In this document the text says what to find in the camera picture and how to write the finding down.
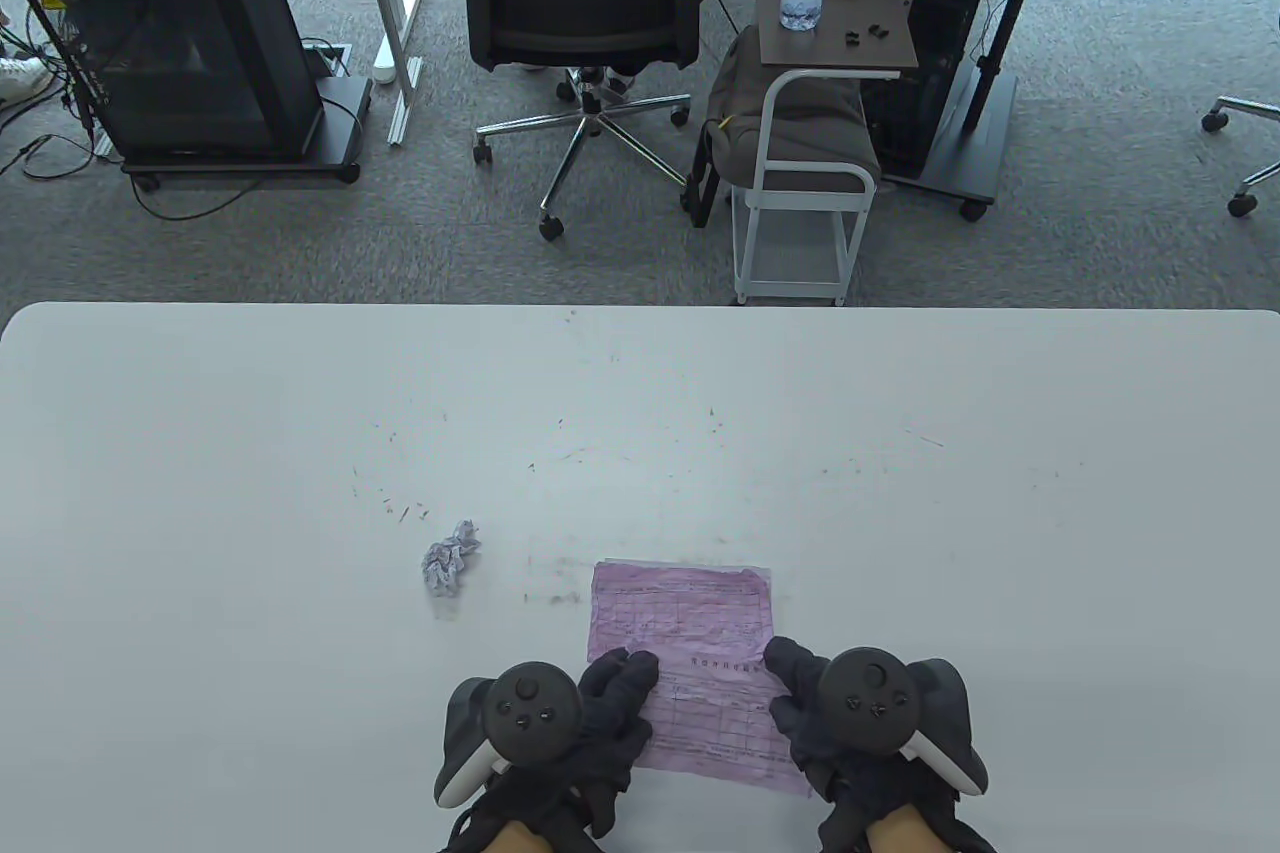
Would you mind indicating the person's left hand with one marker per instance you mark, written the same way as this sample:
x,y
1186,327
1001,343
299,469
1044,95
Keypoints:
x,y
610,703

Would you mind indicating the floor socket box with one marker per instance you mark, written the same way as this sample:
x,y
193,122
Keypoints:
x,y
325,60

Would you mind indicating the person's left forearm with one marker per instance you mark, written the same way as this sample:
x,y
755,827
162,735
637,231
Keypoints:
x,y
515,841

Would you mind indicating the white power strip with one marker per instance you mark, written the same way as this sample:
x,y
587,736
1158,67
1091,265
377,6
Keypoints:
x,y
20,80

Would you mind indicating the black glass computer case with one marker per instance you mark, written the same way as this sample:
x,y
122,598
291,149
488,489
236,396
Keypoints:
x,y
170,43

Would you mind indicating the brown side table white frame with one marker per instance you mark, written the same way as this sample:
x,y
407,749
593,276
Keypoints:
x,y
870,53

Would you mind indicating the black computer tower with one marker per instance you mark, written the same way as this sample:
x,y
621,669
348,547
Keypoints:
x,y
950,13

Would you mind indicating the white paper invoice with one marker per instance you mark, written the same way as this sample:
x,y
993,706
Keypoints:
x,y
450,561

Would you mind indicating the grey fabric bag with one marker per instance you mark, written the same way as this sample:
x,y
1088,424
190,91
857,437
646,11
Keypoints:
x,y
735,108

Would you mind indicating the black wheeled platform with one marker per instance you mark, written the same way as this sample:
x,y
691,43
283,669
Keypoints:
x,y
340,108

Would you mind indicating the black standing desk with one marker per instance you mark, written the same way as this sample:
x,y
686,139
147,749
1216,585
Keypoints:
x,y
985,153

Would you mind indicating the pink paper invoice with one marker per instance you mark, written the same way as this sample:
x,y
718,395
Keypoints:
x,y
720,713
680,603

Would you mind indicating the black and grey hand controller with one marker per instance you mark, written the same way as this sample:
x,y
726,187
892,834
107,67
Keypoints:
x,y
870,698
530,713

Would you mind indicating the person's right hand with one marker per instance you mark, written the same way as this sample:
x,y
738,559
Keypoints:
x,y
800,683

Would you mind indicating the chrome chair base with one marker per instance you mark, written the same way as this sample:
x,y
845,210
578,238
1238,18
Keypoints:
x,y
1255,178

